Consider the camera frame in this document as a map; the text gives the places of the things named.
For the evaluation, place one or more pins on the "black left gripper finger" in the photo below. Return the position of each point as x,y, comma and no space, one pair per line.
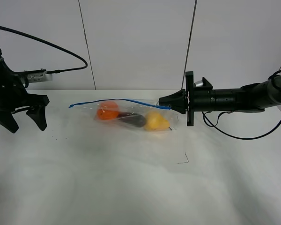
8,122
37,114

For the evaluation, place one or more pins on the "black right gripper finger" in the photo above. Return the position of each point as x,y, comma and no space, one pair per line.
176,101

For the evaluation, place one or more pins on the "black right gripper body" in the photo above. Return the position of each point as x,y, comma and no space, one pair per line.
197,100

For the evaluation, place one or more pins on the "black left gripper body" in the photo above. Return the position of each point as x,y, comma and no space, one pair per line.
13,95

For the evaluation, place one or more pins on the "clear zip bag blue strip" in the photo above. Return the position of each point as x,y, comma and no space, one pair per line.
128,105

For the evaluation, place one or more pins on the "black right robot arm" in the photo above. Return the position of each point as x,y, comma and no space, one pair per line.
252,98

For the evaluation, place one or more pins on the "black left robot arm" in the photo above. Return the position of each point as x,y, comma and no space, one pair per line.
14,98

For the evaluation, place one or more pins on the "yellow pear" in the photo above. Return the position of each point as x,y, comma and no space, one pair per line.
156,122

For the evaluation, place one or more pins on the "dark purple eggplant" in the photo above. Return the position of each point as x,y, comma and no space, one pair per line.
131,118

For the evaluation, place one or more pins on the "orange fruit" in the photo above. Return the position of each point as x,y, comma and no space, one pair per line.
108,110

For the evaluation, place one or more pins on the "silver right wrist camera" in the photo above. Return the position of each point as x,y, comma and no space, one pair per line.
203,84

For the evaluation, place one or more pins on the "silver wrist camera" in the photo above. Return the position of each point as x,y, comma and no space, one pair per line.
203,84
35,76

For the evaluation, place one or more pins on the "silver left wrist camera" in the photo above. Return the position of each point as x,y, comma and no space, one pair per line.
35,76

